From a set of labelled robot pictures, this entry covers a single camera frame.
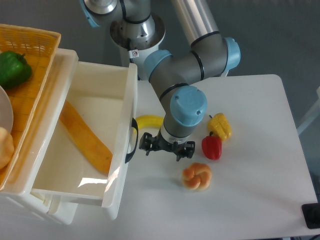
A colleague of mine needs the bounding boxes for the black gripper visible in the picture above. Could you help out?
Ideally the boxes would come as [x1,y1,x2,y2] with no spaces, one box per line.
[139,132,195,162]

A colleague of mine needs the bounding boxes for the white top drawer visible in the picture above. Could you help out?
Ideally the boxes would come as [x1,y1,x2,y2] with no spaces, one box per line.
[32,62,138,214]

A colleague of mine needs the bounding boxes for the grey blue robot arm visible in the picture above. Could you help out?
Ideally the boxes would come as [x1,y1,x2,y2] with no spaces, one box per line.
[80,0,241,159]

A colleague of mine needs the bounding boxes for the white drawer cabinet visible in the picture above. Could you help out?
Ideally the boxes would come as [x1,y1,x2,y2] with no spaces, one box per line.
[0,47,121,225]

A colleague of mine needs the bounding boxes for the yellow banana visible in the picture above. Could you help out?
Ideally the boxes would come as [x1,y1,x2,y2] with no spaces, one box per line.
[135,115,164,130]

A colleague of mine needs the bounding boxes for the knotted bread roll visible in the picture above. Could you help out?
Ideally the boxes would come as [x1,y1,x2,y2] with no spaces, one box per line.
[182,162,212,191]

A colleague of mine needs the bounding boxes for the red bell pepper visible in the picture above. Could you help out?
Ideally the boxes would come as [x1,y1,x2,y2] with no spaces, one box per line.
[201,131,222,160]

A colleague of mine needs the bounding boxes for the yellow bell pepper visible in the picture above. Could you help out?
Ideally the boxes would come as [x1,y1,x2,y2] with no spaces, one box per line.
[207,112,233,142]

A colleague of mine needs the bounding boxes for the black device at table edge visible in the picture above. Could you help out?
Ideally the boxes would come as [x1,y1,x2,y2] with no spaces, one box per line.
[301,203,320,229]

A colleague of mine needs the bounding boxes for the beige bread roll in basket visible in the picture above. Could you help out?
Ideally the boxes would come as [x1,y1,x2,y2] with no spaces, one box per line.
[0,127,15,169]

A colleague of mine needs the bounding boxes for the orange wicker basket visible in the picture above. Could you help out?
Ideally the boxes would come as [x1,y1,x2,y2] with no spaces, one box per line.
[0,23,61,190]

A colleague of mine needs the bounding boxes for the white plate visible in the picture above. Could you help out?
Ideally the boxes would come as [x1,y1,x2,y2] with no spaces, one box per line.
[0,87,14,133]

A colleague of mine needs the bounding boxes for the green bell pepper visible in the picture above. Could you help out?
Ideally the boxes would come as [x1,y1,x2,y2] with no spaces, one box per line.
[0,50,32,90]

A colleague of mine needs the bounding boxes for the white frame at right edge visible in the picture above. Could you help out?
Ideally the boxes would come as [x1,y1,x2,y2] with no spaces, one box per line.
[296,87,320,135]

